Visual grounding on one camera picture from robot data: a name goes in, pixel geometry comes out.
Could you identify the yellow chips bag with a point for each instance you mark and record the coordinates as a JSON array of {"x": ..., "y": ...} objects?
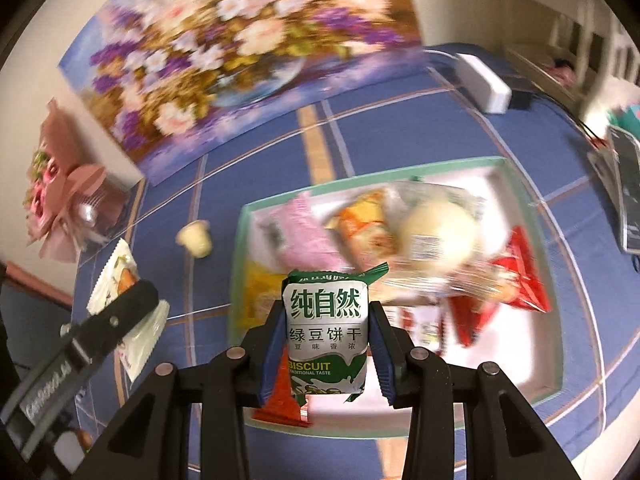
[{"x": 261, "y": 288}]

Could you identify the pink wrapped flower bouquet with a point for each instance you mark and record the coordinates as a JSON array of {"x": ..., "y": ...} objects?
[{"x": 70, "y": 203}]

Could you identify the black smartphone on stand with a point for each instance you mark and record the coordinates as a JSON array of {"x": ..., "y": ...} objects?
[{"x": 625, "y": 152}]

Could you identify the beige orange egg roll packet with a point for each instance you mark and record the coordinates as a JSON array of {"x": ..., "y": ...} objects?
[{"x": 362, "y": 227}]

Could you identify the floral oil painting canvas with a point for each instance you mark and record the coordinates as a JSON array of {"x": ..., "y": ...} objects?
[{"x": 169, "y": 80}]

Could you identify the white wooden shelf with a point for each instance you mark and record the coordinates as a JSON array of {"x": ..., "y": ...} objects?
[{"x": 577, "y": 51}]

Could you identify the white rectangular device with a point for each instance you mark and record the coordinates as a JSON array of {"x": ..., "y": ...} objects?
[{"x": 490, "y": 92}]

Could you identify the white orange snack packet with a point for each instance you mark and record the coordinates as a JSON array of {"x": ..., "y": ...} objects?
[{"x": 119, "y": 273}]

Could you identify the teal rimmed white tray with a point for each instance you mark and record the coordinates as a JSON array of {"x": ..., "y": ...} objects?
[{"x": 525, "y": 344}]

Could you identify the red crisps bag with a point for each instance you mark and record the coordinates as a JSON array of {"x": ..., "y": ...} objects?
[{"x": 479, "y": 287}]

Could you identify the yellow jelly cup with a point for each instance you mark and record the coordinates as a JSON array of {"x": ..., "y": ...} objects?
[{"x": 194, "y": 237}]

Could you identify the long red snack packet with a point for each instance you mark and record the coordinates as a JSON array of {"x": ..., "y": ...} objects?
[{"x": 281, "y": 407}]

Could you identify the red white milk biscuit packet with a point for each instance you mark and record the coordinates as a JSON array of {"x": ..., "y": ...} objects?
[{"x": 424, "y": 324}]

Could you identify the clear round bun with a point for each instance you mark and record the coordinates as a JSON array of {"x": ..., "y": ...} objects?
[{"x": 437, "y": 230}]

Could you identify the pink snack packet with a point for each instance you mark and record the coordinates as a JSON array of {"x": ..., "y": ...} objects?
[{"x": 298, "y": 239}]

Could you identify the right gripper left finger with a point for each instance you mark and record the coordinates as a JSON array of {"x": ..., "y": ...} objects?
[{"x": 148, "y": 438}]

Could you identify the white phone stand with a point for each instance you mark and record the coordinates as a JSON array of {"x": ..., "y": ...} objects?
[{"x": 602, "y": 164}]

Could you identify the black power adapter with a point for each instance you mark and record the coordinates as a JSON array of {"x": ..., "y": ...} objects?
[{"x": 521, "y": 99}]

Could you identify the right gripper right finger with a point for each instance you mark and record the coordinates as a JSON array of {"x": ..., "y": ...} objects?
[{"x": 504, "y": 436}]

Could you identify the white green cracker packet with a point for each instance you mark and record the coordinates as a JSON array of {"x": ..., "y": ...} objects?
[{"x": 137, "y": 346}]

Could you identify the green white biscuit packet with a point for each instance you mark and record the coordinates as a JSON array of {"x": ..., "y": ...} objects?
[{"x": 327, "y": 326}]

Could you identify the blue plaid tablecloth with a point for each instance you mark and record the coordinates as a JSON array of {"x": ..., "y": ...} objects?
[{"x": 409, "y": 120}]

